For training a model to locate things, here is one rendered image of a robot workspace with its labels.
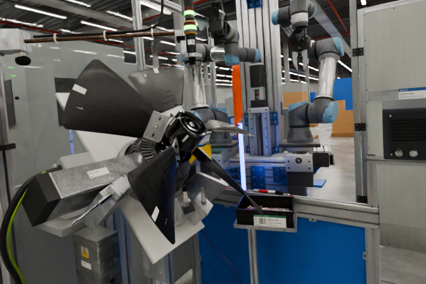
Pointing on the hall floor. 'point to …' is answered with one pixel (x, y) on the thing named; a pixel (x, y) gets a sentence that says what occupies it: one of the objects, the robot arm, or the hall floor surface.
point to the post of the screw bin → (253, 256)
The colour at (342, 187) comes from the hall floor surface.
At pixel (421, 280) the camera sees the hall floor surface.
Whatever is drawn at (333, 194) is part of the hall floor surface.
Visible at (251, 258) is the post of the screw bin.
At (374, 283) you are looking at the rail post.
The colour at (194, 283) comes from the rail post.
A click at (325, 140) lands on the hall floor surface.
